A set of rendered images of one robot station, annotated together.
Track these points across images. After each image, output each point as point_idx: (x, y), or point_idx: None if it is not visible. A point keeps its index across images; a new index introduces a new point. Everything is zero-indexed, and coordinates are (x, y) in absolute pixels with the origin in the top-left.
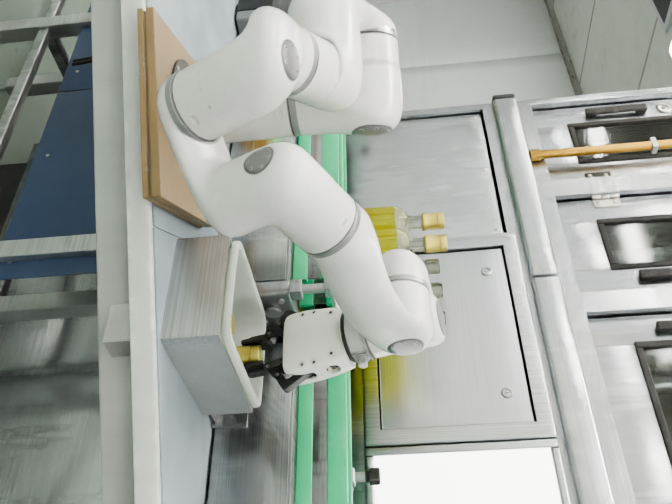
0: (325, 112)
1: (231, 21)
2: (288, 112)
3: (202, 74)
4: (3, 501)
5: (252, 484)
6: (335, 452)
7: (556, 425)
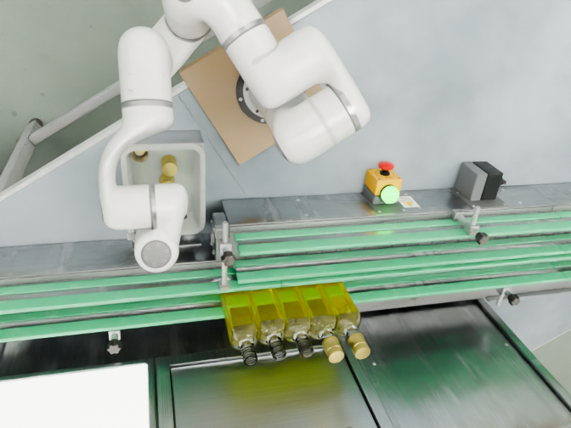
0: (272, 112)
1: (455, 158)
2: None
3: None
4: None
5: (89, 256)
6: (111, 295)
7: None
